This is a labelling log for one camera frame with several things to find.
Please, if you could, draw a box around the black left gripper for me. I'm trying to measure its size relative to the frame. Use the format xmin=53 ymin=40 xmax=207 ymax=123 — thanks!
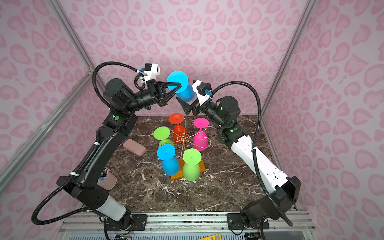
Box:
xmin=124 ymin=82 xmax=181 ymax=116

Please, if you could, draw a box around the blue wine glass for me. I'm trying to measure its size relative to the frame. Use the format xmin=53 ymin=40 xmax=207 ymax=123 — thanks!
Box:
xmin=167 ymin=71 xmax=195 ymax=103
xmin=157 ymin=144 xmax=180 ymax=176

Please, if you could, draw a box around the magenta wine glass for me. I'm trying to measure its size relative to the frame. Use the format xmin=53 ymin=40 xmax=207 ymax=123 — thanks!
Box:
xmin=193 ymin=118 xmax=209 ymax=152

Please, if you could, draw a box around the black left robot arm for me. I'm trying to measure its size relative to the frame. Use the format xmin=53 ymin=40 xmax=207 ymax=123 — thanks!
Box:
xmin=58 ymin=79 xmax=188 ymax=228

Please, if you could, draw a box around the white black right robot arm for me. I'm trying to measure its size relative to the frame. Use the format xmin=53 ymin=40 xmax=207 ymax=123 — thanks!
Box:
xmin=177 ymin=96 xmax=301 ymax=228

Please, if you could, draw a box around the red wine glass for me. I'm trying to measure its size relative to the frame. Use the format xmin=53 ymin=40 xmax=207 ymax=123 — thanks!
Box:
xmin=169 ymin=114 xmax=188 ymax=145

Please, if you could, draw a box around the green wine glass back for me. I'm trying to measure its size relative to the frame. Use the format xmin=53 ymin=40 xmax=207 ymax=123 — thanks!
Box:
xmin=154 ymin=127 xmax=175 ymax=147

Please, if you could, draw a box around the green wine glass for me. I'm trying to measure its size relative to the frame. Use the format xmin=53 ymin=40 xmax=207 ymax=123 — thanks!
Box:
xmin=154 ymin=127 xmax=175 ymax=147
xmin=183 ymin=149 xmax=202 ymax=182

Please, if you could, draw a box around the blue wine glass front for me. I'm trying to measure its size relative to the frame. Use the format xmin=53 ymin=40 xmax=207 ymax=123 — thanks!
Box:
xmin=157 ymin=144 xmax=180 ymax=176

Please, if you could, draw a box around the green wine glass front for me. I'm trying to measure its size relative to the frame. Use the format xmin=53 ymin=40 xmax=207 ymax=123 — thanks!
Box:
xmin=183 ymin=149 xmax=202 ymax=182

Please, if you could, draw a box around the pink rectangular case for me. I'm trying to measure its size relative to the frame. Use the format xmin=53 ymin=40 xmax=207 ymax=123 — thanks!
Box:
xmin=123 ymin=139 xmax=147 ymax=157

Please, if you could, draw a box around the pink pen cup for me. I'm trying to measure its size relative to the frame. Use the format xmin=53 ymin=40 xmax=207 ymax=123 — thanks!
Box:
xmin=98 ymin=168 xmax=117 ymax=191

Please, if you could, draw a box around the yellow plastic object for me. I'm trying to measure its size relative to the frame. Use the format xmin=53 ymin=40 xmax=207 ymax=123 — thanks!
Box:
xmin=204 ymin=234 xmax=222 ymax=240

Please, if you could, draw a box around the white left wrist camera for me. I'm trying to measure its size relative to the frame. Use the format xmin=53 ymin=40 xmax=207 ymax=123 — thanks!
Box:
xmin=137 ymin=63 xmax=161 ymax=83

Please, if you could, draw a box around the right black corrugated cable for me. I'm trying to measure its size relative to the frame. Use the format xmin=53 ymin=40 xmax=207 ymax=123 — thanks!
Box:
xmin=206 ymin=80 xmax=294 ymax=227

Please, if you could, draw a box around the black corrugated cable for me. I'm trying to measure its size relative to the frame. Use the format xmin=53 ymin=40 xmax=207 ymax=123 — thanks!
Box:
xmin=206 ymin=80 xmax=294 ymax=227
xmin=31 ymin=61 xmax=145 ymax=226

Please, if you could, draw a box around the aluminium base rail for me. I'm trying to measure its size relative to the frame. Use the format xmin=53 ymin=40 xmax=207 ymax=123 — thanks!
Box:
xmin=56 ymin=210 xmax=319 ymax=240

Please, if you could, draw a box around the left black corrugated cable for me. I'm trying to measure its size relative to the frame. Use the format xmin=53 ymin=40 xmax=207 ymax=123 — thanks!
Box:
xmin=31 ymin=61 xmax=145 ymax=226

